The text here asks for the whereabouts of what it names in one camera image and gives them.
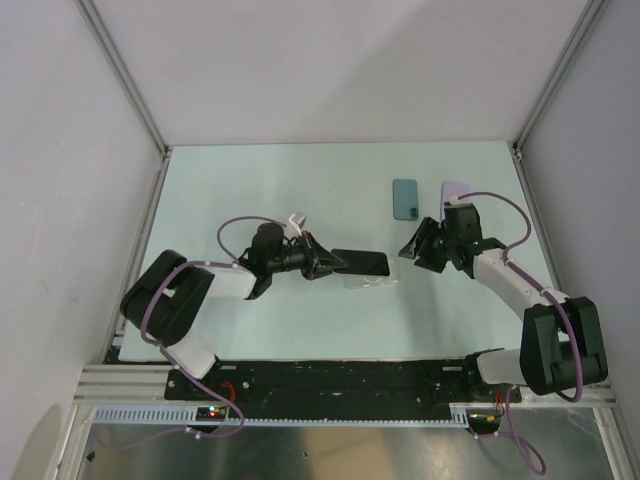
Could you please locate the white phone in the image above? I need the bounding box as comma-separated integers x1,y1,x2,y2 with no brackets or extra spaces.
331,249,390,277

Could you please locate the clear phone case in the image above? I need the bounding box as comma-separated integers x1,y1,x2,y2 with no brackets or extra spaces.
342,274,401,290

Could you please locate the purple phone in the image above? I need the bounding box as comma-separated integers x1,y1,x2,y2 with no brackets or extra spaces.
440,181,470,220

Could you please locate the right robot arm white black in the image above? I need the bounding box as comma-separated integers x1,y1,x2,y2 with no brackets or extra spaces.
399,204,608,401

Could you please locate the white slotted cable duct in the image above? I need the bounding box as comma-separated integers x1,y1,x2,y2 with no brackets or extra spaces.
93,405,497,428

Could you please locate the right aluminium corner post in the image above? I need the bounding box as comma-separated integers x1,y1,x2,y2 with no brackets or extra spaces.
510,0,610,161

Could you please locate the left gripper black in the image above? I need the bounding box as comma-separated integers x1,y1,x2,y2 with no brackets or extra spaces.
267,231,347,281

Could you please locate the teal phone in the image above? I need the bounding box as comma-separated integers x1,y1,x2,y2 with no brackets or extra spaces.
392,179,419,221

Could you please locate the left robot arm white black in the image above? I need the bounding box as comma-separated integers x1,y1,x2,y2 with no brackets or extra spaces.
119,222,348,399

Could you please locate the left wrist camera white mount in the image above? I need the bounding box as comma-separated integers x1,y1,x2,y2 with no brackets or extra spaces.
287,212,307,237

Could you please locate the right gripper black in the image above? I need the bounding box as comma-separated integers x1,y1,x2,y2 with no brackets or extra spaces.
398,217,457,273

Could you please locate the aluminium frame rail front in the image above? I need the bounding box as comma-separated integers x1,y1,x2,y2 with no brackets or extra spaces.
74,364,614,406

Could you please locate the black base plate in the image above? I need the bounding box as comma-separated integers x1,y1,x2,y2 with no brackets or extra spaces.
164,359,521,421

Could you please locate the aluminium corner post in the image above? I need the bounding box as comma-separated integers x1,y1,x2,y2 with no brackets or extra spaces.
74,0,170,161
510,0,610,161

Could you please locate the left aluminium corner post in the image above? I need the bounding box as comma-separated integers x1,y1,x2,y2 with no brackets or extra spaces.
74,0,170,161

